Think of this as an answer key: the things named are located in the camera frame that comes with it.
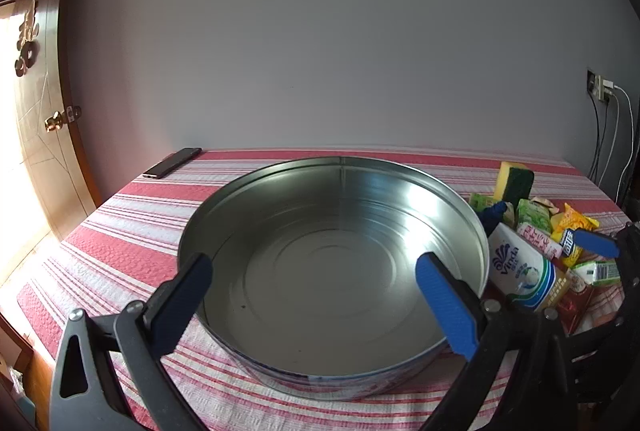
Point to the brass door knob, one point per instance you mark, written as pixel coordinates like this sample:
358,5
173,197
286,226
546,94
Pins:
55,122

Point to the dark smartphone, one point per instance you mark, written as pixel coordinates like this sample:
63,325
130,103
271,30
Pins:
172,163

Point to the yellow green sponge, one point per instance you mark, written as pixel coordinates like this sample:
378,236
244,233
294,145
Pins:
520,183

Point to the green white packet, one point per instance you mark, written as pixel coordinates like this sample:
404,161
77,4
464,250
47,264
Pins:
597,272

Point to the red white striped tablecloth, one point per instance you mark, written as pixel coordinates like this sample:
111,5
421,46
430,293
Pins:
125,221

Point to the wooden door decoration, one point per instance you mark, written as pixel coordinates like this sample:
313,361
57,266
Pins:
27,38

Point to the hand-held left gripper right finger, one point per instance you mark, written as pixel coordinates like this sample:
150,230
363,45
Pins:
445,301

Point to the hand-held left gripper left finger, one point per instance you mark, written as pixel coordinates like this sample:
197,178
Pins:
192,281

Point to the dark blue cloth ball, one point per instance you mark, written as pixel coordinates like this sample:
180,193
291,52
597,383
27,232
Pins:
492,213

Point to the white charger plug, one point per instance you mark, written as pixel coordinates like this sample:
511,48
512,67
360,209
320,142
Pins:
606,90

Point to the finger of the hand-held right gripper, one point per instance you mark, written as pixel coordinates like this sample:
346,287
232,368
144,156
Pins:
597,243

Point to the wall socket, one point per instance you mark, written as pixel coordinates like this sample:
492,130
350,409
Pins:
592,83

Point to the white tissue pack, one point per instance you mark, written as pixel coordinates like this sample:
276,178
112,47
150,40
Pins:
520,266

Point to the red brown packet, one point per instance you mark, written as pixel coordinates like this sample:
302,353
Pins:
575,303

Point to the round metal tin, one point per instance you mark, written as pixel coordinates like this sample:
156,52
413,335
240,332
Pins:
325,271

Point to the pink white packet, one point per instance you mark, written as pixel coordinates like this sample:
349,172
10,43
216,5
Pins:
540,241

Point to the yellow cracker packet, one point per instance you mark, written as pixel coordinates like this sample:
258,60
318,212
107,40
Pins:
572,218

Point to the tan brown packet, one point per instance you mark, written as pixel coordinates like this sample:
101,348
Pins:
545,203

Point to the door latch plate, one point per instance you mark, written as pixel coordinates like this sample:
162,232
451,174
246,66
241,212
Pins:
73,113

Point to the wooden door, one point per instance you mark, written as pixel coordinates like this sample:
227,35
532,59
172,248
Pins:
50,171

